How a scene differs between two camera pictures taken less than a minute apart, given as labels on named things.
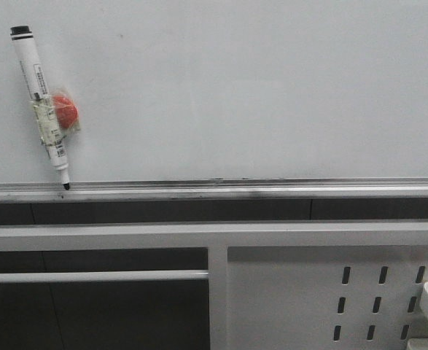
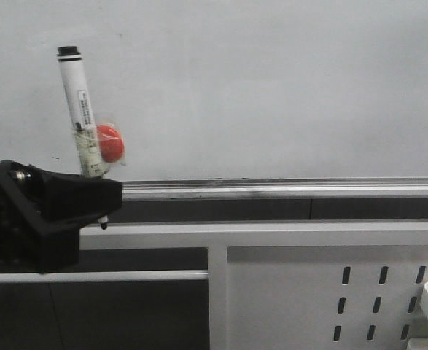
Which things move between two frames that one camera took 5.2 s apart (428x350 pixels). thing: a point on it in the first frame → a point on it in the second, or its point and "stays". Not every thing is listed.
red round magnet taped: x=66 y=111 → x=111 y=143
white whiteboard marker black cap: x=23 y=39 → x=90 y=136
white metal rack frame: x=214 y=238 stays
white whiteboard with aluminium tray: x=220 y=100 stays
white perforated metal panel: x=327 y=297 stays
